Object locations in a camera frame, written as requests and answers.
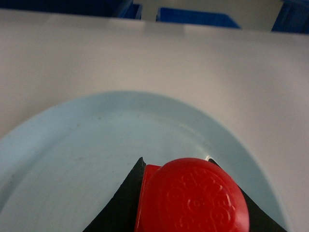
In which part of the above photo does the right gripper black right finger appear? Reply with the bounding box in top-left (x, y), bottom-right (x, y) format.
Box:
top-left (208, 158), bottom-right (286, 232)

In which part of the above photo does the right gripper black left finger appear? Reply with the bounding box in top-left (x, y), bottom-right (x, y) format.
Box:
top-left (84, 157), bottom-right (146, 232)

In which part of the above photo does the red toy brick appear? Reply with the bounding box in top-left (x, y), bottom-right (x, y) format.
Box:
top-left (134, 158), bottom-right (250, 232)

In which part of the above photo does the light blue plate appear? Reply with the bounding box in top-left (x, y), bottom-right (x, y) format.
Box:
top-left (0, 91), bottom-right (290, 232)

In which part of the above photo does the dark blue bin behind table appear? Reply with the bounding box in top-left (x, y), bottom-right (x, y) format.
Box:
top-left (156, 7), bottom-right (241, 29)

